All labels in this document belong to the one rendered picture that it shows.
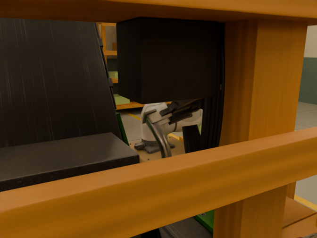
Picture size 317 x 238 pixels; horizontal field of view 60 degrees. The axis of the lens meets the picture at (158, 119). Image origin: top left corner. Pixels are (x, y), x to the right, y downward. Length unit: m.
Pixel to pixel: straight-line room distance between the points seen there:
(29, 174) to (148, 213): 0.22
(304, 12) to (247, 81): 0.15
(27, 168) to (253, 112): 0.43
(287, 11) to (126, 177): 0.37
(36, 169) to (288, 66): 0.52
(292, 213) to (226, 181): 0.68
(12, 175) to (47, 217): 0.18
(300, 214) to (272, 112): 0.62
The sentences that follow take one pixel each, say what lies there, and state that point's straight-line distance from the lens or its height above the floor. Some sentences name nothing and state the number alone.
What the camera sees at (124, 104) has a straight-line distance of 6.23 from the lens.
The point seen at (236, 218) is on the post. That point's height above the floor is 1.09.
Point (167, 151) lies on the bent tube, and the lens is 0.78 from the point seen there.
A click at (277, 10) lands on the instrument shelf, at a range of 0.52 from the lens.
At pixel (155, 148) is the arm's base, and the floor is 0.91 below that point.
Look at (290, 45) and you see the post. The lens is 0.61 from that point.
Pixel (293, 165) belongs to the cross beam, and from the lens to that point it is 0.61.
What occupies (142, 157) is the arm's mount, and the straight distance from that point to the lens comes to 1.50.
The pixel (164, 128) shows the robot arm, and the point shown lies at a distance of 1.55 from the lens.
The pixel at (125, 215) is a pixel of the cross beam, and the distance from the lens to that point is 0.40.
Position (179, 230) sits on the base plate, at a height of 0.90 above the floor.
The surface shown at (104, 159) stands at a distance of 0.55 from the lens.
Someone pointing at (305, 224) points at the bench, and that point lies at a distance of 1.10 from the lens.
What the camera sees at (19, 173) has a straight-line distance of 0.54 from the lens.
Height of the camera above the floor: 1.45
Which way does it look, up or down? 14 degrees down
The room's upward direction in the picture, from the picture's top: straight up
